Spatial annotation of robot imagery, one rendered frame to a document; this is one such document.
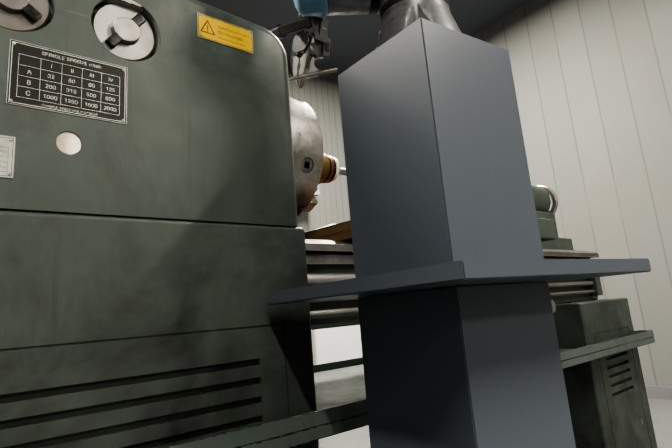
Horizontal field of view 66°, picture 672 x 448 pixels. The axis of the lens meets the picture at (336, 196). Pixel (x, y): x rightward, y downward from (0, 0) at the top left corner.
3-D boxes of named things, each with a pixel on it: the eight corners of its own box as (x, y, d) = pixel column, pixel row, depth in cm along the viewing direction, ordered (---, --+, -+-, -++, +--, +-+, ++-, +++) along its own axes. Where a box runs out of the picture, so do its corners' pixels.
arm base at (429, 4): (487, 52, 83) (478, -2, 86) (420, 29, 75) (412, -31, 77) (421, 89, 95) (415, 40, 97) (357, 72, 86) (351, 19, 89)
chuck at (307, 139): (302, 192, 104) (278, 63, 115) (226, 242, 125) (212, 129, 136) (336, 196, 110) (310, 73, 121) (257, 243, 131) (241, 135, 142)
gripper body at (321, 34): (329, 59, 145) (333, 16, 145) (305, 50, 139) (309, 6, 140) (312, 63, 151) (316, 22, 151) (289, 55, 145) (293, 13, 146)
